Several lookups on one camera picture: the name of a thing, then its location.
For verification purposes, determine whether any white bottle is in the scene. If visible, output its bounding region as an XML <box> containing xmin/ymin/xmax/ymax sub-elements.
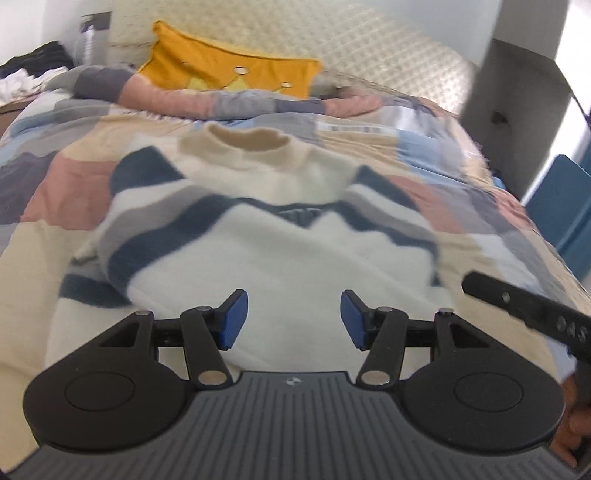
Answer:
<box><xmin>81</xmin><ymin>28</ymin><xmax>99</xmax><ymax>68</ymax></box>

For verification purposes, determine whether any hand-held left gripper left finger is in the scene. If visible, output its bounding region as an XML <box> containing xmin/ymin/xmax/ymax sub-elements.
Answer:
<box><xmin>98</xmin><ymin>289</ymin><xmax>250</xmax><ymax>391</ymax></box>

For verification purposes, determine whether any person's right hand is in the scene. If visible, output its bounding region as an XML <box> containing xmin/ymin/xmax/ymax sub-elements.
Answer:
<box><xmin>551</xmin><ymin>401</ymin><xmax>591</xmax><ymax>468</ymax></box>

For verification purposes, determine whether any grey wall socket panel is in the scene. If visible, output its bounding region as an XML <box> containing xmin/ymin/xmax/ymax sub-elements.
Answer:
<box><xmin>81</xmin><ymin>11</ymin><xmax>113</xmax><ymax>33</ymax></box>

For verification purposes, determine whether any black garment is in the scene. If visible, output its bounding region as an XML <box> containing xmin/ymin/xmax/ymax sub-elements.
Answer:
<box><xmin>0</xmin><ymin>41</ymin><xmax>75</xmax><ymax>77</ymax></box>

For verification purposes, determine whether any blue chair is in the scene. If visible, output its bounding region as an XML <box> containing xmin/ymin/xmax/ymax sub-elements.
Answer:
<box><xmin>522</xmin><ymin>154</ymin><xmax>591</xmax><ymax>282</ymax></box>

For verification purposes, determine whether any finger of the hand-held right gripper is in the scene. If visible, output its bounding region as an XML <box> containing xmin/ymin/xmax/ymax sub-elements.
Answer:
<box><xmin>463</xmin><ymin>271</ymin><xmax>532</xmax><ymax>321</ymax></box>

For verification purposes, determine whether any patchwork quilt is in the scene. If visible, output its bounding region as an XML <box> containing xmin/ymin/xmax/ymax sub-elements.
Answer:
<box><xmin>0</xmin><ymin>65</ymin><xmax>591</xmax><ymax>416</ymax></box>

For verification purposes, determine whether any wooden nightstand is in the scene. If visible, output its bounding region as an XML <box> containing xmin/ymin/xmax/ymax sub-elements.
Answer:
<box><xmin>0</xmin><ymin>99</ymin><xmax>33</xmax><ymax>139</ymax></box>

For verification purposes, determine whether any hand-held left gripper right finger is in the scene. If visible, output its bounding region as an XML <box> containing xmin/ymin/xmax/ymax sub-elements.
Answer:
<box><xmin>340</xmin><ymin>289</ymin><xmax>491</xmax><ymax>391</ymax></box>

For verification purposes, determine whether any cream quilted headboard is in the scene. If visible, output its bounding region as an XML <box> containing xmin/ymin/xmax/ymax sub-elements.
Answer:
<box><xmin>108</xmin><ymin>0</ymin><xmax>478</xmax><ymax>116</ymax></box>

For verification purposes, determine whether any yellow crown pillow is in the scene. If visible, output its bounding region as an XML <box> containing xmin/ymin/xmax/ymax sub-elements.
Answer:
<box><xmin>136</xmin><ymin>21</ymin><xmax>324</xmax><ymax>100</ymax></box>

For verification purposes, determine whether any cream striped sweater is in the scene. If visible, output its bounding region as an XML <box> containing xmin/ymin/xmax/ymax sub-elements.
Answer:
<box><xmin>60</xmin><ymin>122</ymin><xmax>455</xmax><ymax>370</ymax></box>

